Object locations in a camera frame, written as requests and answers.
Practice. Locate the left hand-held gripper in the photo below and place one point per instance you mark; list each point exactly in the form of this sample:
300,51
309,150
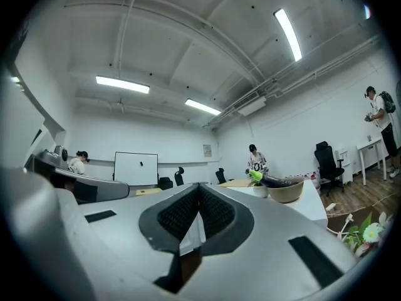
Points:
47,160

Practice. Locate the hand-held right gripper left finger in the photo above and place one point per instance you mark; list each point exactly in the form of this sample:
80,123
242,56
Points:
119,246

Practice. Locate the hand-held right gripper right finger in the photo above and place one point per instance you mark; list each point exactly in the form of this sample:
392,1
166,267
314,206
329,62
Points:
266,262

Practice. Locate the white whiteboard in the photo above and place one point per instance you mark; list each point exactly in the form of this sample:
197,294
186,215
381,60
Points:
134,168

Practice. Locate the beige bowl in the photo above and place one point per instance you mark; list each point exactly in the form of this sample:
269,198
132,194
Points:
286,194

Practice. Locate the small white plant pot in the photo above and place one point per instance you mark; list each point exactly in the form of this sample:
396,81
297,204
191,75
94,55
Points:
260,191

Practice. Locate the small black office chair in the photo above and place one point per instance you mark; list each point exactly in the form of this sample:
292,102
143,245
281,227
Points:
220,176
179,177

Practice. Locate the white table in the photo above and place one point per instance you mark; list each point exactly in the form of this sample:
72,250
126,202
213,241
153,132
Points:
313,205

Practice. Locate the purple eggplant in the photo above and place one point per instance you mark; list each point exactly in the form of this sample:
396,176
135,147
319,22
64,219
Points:
275,182

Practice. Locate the white power strip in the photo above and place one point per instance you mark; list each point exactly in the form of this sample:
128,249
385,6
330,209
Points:
331,207

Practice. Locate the flat cardboard sheet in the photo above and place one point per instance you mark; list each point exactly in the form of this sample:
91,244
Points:
235,183

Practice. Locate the red and white bag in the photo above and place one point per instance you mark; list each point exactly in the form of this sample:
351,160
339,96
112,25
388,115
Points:
314,180

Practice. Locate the long ceiling light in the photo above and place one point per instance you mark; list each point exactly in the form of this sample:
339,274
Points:
203,107
122,84
288,34

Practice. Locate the bunch of white flowers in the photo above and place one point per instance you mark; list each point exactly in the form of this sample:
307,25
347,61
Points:
371,232

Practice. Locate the large black office chair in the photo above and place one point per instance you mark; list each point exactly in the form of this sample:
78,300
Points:
326,161

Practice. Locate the white water dispenser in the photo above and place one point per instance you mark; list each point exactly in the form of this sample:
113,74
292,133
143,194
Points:
344,165

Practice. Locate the white desk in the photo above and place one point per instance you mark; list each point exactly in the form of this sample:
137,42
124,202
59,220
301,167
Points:
369,143

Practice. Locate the white ceiling air conditioner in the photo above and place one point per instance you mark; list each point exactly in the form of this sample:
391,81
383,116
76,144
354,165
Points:
250,105

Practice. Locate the wall notice sheet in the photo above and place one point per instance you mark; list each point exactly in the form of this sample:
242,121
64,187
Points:
207,150

